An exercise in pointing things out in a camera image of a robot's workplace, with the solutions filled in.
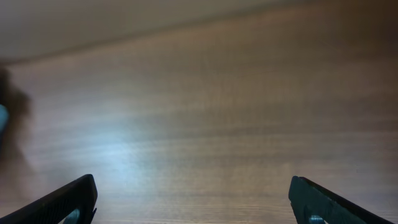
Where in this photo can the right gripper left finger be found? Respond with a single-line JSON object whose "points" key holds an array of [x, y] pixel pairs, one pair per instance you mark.
{"points": [[72, 203]]}

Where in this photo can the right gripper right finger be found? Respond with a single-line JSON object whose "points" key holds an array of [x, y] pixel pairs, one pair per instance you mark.
{"points": [[312, 203]]}

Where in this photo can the black branded t-shirt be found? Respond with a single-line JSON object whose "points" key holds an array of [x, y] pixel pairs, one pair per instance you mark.
{"points": [[15, 112]]}

